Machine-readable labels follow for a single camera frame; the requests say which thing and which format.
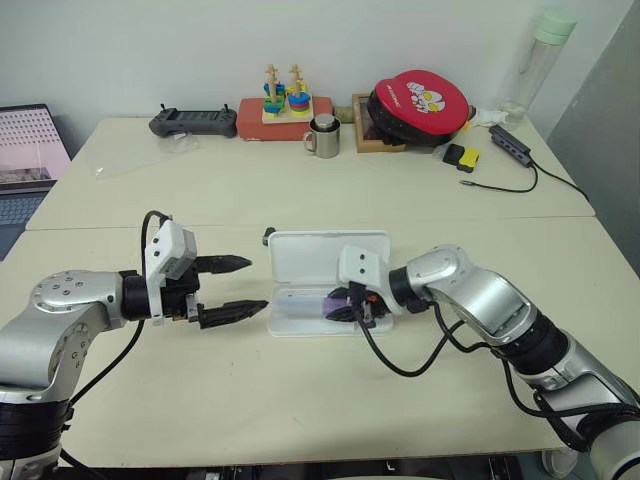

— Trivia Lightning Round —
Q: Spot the wooden colourful stacking toy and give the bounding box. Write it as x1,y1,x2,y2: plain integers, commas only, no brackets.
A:
260,63,314,127

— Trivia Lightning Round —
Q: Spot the white plastic pencil case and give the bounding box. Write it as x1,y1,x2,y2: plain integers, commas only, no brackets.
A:
266,229,395,337

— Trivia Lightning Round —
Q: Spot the white crumpled tissue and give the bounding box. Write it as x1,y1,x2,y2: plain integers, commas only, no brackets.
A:
468,106,509,130

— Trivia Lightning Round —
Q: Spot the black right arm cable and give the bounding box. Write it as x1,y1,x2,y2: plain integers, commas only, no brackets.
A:
348,281,640,454

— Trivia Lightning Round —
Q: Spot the small yellow black box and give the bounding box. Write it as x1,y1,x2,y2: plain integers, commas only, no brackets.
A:
458,147,483,174

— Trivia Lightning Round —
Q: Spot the red rectangular box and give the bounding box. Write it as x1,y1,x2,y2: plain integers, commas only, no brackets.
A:
235,96,334,143

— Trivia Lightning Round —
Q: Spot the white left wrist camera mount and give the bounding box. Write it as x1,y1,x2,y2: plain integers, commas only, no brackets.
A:
143,219,199,322

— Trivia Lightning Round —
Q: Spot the clear bottle green lid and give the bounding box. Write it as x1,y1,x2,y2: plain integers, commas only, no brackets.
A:
501,11,579,127

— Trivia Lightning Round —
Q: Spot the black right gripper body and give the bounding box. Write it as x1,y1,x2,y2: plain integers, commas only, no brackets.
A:
360,288,396,321

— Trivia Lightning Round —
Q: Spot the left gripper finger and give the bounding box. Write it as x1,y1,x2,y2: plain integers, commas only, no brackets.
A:
198,299,271,330
193,254,252,277

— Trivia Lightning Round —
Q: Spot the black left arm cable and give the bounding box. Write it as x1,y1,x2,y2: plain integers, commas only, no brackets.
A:
58,209,174,480

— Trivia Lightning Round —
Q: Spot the red black cartoon round case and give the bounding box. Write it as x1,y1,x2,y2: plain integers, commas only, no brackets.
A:
366,69,472,149

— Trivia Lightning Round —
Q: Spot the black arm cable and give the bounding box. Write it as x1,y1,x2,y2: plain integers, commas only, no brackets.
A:
58,209,174,480
348,281,640,454

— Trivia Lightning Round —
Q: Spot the wooden frame box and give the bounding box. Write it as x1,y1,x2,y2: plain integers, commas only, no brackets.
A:
350,92,407,154

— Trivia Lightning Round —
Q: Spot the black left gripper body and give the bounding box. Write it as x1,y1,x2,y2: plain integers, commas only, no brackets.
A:
162,267,204,324

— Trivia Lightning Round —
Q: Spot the dark frame under table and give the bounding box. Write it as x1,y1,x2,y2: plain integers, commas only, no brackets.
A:
58,455,542,480

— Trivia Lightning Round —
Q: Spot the white caster wheel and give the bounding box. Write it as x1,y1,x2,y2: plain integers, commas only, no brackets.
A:
541,448,577,477

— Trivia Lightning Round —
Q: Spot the black usb hub cable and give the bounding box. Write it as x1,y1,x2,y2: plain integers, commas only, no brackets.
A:
459,158,597,202

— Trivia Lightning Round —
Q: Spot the open laptop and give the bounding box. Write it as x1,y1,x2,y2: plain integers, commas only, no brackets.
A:
0,103,74,262

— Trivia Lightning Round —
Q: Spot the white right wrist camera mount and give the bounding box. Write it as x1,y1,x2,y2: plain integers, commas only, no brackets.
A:
338,244,392,317

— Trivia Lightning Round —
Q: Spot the black handheld controller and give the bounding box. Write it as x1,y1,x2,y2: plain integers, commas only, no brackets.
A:
148,103,239,140

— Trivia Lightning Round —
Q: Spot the grey usb hub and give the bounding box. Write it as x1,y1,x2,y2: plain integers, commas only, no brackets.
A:
488,124,533,169

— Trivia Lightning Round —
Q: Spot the clear plastic bag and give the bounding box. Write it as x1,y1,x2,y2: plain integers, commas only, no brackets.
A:
91,133,200,179

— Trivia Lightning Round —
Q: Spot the purple capped marker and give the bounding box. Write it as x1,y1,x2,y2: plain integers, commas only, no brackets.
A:
283,296,347,320

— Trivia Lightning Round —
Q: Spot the stainless steel mug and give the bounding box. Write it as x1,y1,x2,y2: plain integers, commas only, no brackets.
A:
302,113,343,160

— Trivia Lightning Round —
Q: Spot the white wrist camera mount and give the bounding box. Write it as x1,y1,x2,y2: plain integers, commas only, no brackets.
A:
143,219,199,322
338,244,392,317

